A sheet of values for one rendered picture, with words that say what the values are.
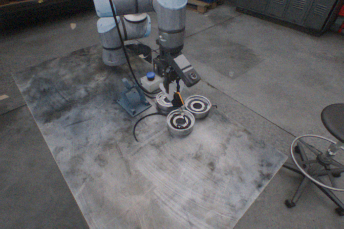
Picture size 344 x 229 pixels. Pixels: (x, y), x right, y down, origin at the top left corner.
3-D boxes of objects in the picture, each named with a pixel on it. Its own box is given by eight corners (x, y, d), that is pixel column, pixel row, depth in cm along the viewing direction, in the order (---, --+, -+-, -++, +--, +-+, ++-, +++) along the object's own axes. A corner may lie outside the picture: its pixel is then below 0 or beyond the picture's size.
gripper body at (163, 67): (169, 65, 71) (169, 32, 63) (187, 76, 66) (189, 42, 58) (152, 74, 67) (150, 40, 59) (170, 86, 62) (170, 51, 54)
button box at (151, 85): (162, 86, 96) (162, 78, 92) (150, 93, 92) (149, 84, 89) (151, 78, 100) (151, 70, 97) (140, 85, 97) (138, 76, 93)
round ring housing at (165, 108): (184, 100, 88) (185, 93, 86) (174, 116, 81) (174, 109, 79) (163, 93, 92) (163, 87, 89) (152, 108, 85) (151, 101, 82)
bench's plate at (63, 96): (286, 160, 69) (288, 157, 68) (147, 338, 40) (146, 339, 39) (113, 40, 135) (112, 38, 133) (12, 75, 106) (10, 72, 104)
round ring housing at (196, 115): (188, 121, 79) (188, 114, 77) (181, 104, 87) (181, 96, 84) (213, 117, 81) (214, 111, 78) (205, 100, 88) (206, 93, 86)
